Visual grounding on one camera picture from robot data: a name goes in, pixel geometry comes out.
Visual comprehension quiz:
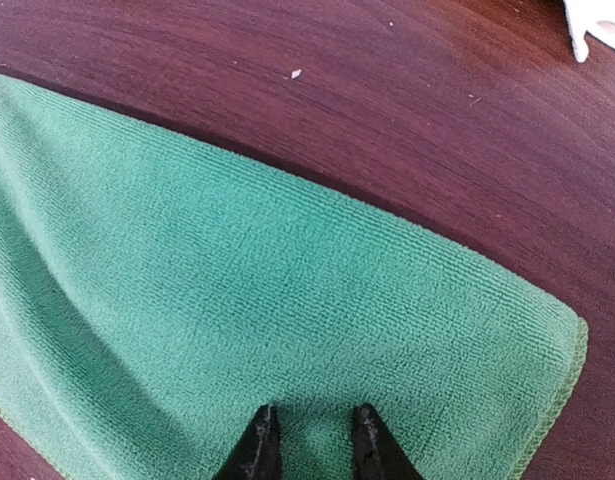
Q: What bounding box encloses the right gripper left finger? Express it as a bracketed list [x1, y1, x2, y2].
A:
[214, 405, 282, 480]

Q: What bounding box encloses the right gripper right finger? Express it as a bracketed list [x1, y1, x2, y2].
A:
[351, 403, 423, 480]

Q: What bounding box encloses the green microfiber towel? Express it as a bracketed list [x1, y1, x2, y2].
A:
[0, 75, 588, 479]

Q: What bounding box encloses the white cream towel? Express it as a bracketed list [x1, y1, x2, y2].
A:
[563, 0, 615, 63]

